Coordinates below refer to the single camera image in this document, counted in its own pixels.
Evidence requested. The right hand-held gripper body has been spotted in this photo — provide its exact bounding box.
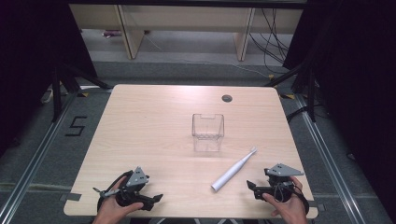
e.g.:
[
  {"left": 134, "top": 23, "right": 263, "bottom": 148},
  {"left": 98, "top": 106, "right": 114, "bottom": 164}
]
[{"left": 262, "top": 162, "right": 305, "bottom": 203}]

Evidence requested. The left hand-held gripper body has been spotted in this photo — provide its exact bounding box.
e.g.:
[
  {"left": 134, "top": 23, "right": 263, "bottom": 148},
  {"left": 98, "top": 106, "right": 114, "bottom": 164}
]
[{"left": 92, "top": 166, "right": 150, "bottom": 208}]

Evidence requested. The white electric toothbrush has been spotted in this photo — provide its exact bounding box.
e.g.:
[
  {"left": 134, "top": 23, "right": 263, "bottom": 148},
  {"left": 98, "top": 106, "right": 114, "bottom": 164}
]
[{"left": 210, "top": 147, "right": 259, "bottom": 193}]

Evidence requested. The clear plastic container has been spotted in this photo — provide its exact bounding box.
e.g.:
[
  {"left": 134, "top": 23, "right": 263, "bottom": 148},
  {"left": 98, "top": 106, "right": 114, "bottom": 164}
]
[{"left": 191, "top": 113, "right": 225, "bottom": 153}]

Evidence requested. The person's right hand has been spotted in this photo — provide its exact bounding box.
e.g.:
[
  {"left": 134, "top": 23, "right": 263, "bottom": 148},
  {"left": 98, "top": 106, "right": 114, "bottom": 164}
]
[{"left": 262, "top": 175, "right": 309, "bottom": 224}]

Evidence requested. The person's left hand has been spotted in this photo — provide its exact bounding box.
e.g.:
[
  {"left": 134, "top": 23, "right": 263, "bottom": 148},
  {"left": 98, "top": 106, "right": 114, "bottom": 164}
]
[{"left": 92, "top": 176, "right": 145, "bottom": 224}]

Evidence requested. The black metal stand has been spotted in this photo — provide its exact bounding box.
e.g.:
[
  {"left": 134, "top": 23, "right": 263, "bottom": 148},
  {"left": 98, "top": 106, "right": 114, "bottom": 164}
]
[
  {"left": 263, "top": 60, "right": 318, "bottom": 123},
  {"left": 50, "top": 61, "right": 114, "bottom": 123}
]

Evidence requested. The black curtain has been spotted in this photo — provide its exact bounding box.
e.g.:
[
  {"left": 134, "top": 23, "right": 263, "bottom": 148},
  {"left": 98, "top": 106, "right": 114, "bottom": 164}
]
[
  {"left": 282, "top": 0, "right": 396, "bottom": 223},
  {"left": 0, "top": 0, "right": 98, "bottom": 158}
]

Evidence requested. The pink item on floor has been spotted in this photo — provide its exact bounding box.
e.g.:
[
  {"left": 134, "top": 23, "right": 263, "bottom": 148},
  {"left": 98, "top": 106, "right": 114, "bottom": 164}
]
[{"left": 101, "top": 29, "right": 122, "bottom": 39}]

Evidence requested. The light wooden desk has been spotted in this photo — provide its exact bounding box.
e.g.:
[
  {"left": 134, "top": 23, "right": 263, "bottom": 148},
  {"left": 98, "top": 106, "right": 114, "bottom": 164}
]
[{"left": 68, "top": 3, "right": 304, "bottom": 63}]

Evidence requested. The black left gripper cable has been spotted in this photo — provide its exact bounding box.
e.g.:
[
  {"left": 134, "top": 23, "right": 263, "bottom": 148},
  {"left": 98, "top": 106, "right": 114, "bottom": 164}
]
[{"left": 104, "top": 170, "right": 134, "bottom": 194}]

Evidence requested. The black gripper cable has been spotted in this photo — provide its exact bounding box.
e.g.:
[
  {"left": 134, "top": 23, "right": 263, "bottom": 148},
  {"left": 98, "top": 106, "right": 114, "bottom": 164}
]
[
  {"left": 104, "top": 170, "right": 134, "bottom": 194},
  {"left": 273, "top": 181, "right": 311, "bottom": 216}
]

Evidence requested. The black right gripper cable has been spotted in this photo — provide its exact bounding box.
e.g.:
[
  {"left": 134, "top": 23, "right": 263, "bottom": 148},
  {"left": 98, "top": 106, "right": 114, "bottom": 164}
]
[{"left": 273, "top": 181, "right": 311, "bottom": 216}]

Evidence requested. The aluminium floor rail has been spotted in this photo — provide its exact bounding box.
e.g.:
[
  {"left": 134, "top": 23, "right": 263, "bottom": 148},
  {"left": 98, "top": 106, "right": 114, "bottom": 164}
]
[
  {"left": 293, "top": 93, "right": 363, "bottom": 224},
  {"left": 0, "top": 91, "right": 79, "bottom": 224}
]

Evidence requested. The thin white floor cable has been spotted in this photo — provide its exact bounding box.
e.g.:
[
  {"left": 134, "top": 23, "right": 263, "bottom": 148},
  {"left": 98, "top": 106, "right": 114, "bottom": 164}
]
[{"left": 183, "top": 58, "right": 276, "bottom": 79}]

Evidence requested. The bundle of black cables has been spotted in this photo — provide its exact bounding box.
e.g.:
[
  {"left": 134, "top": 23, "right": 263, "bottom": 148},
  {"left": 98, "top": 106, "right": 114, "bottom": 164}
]
[{"left": 247, "top": 7, "right": 294, "bottom": 75}]

